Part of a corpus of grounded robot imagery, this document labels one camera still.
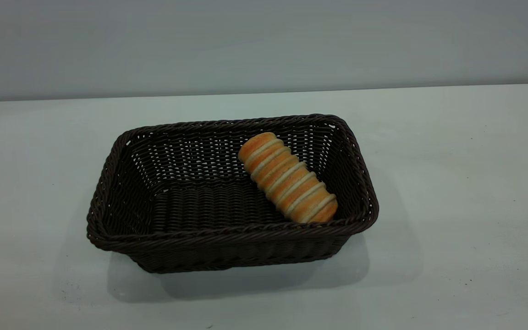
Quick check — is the black woven wicker basket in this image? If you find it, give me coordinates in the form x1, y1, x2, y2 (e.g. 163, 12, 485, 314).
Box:
86, 114, 380, 275

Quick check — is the striped orange bread roll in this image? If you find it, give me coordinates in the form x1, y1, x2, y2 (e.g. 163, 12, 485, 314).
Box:
237, 132, 339, 225

